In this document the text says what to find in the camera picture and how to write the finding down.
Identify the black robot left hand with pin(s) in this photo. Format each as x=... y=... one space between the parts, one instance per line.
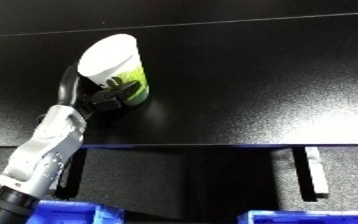
x=107 y=98

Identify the paper cup with green band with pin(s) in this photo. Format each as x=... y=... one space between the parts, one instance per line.
x=107 y=56

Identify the pale robot left arm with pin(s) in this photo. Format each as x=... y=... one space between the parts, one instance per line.
x=45 y=150

